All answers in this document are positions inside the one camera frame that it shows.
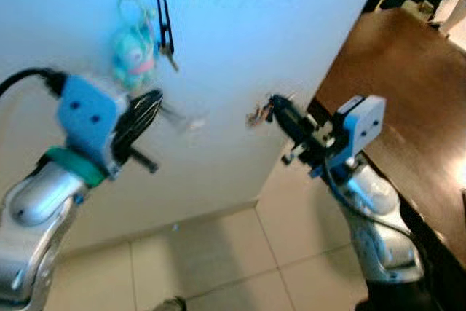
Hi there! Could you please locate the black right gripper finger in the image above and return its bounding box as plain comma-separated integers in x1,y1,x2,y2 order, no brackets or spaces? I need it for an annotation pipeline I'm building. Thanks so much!
273,107,305,141
269,95,315,128

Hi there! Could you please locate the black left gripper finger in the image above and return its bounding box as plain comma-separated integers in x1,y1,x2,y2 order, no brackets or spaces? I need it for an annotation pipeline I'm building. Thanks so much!
124,92,166,153
116,90,162,144

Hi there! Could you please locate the black carabiner with key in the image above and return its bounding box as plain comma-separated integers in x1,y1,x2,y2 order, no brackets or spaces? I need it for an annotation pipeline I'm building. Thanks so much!
155,0,181,73

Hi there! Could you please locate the brown wooden table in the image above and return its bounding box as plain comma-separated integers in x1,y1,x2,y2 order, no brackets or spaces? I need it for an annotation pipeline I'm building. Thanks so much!
309,7,466,269

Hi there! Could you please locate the grey robot left foot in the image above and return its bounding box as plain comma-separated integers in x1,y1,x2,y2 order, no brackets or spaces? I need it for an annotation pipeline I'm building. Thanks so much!
153,296,189,311

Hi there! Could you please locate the black robot right leg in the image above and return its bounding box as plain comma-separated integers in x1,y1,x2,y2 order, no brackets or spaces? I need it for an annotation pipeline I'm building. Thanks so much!
355,282,438,311

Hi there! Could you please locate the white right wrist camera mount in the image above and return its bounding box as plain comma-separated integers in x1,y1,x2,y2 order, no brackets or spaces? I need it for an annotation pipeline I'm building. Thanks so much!
333,95,387,172

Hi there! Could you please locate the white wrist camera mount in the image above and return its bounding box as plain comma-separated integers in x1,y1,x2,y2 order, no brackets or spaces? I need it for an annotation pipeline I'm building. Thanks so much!
57,74,132,178
333,95,387,172

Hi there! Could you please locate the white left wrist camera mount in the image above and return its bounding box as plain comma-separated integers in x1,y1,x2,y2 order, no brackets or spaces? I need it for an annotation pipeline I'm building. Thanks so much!
57,74,132,178

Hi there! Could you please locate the teal plush toy keychain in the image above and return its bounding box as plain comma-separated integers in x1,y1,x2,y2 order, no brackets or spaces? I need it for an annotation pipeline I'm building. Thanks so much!
109,0,159,93

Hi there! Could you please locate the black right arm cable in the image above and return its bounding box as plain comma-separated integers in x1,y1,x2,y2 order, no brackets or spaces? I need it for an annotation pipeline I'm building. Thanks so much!
320,165,420,255

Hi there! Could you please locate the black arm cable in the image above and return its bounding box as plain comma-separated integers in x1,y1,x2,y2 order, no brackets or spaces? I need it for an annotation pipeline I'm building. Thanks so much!
320,165,420,255
0,68,68,99

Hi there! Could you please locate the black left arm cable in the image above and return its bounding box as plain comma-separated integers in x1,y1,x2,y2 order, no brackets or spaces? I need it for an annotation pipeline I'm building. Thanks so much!
0,68,68,99

